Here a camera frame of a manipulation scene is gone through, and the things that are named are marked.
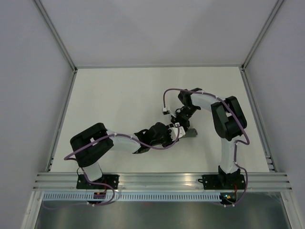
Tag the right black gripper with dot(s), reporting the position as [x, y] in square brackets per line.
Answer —
[175, 119]

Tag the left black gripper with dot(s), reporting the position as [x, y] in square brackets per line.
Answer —
[170, 141]

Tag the grey cloth napkin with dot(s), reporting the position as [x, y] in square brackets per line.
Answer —
[190, 133]

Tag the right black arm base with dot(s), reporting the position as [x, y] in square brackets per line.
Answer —
[216, 182]

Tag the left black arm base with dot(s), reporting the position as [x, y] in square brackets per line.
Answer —
[105, 182]

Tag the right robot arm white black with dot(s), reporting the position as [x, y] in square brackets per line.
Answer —
[229, 123]

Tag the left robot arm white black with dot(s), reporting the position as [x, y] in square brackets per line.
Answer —
[93, 143]

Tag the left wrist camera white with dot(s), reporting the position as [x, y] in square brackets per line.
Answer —
[176, 131]

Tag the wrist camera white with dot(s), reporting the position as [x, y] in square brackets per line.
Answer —
[165, 111]
[176, 131]

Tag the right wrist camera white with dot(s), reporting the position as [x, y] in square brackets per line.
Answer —
[165, 111]

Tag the right aluminium frame post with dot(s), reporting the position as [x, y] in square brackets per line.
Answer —
[262, 33]

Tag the aluminium frame post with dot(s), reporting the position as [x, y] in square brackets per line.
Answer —
[48, 21]
[262, 33]

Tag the white slotted cable duct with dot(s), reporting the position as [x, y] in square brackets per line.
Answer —
[134, 196]

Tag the aluminium front rail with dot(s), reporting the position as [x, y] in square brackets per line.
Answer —
[257, 182]

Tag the left aluminium frame post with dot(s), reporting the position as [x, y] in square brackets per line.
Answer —
[48, 21]

